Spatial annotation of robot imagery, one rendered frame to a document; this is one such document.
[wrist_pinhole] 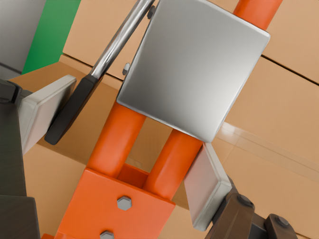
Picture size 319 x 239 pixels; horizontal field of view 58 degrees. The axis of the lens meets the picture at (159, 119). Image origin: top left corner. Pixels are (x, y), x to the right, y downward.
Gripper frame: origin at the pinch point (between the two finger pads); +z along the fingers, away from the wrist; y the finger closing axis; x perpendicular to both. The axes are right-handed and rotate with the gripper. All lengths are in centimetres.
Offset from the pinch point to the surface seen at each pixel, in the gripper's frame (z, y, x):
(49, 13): 107, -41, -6
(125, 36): 0.1, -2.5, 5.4
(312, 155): 53, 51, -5
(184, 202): 14.5, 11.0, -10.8
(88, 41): 53, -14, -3
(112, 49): 0.0, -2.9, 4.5
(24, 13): 107, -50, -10
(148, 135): 32.0, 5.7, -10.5
